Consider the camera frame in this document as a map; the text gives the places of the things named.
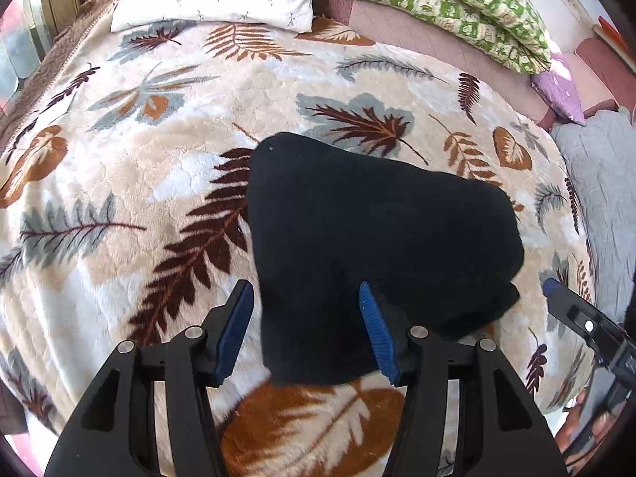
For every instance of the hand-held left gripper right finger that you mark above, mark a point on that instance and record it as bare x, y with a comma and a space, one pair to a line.
377, 330

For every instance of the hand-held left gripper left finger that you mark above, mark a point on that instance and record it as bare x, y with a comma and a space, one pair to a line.
231, 328

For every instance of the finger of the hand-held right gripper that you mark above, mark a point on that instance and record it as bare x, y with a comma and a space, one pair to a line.
566, 305

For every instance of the black pants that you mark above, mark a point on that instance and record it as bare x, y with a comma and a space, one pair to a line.
367, 238

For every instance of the person's right hand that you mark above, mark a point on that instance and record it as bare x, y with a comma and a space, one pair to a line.
589, 425

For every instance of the grey quilted cover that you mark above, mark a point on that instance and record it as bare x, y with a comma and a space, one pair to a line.
603, 184

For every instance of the leaf print plush blanket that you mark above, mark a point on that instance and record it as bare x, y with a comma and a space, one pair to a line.
149, 169

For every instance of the purple pillow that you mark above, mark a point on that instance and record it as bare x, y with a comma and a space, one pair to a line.
561, 87

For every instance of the orange flat object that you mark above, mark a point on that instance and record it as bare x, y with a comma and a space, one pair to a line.
613, 35

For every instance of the pink bed sheet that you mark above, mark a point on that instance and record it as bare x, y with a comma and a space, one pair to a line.
437, 54

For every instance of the brown quilted bedspread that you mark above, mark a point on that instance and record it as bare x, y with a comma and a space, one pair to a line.
44, 74

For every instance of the green patterned quilt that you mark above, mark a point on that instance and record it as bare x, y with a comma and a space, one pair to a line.
447, 5

